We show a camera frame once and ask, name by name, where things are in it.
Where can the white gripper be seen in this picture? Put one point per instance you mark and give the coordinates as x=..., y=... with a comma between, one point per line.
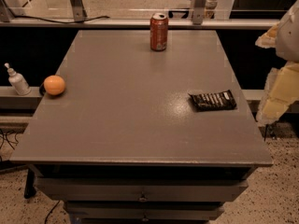
x=290, y=36

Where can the black rxbar chocolate wrapper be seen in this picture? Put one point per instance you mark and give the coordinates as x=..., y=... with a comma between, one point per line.
x=216, y=101

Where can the red soda can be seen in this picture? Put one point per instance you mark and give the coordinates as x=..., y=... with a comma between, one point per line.
x=158, y=31

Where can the grey drawer cabinet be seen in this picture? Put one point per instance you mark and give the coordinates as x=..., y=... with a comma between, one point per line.
x=127, y=114

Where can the orange fruit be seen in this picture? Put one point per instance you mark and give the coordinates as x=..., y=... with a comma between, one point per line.
x=54, y=85

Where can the lower grey drawer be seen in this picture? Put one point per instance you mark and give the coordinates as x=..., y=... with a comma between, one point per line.
x=144, y=211

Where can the grey drawer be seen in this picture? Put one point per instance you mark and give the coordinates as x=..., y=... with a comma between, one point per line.
x=128, y=190
x=144, y=211

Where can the upper grey drawer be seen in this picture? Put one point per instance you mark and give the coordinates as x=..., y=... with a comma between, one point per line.
x=128, y=190

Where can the white pump bottle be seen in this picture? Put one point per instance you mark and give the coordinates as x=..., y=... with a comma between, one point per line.
x=17, y=81

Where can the right metal frame post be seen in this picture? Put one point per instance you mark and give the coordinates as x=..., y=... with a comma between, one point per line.
x=198, y=11

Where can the metal frame post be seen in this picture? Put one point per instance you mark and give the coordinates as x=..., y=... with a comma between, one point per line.
x=198, y=11
x=79, y=12

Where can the left metal frame post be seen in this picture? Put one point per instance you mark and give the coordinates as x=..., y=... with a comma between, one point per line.
x=79, y=12

